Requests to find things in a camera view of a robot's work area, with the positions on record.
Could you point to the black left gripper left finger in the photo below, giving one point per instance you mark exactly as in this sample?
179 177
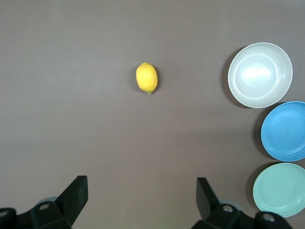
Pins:
47 217

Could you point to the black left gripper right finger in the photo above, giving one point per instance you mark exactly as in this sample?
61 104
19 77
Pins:
226 218

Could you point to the yellow lemon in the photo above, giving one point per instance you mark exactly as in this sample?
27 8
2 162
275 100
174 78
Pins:
147 77

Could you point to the green plate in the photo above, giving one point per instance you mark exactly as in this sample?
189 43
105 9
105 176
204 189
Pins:
281 188

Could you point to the blue plate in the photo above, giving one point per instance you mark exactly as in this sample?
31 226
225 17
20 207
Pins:
286 131

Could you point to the beige plate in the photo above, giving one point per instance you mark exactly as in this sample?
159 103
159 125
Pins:
259 75

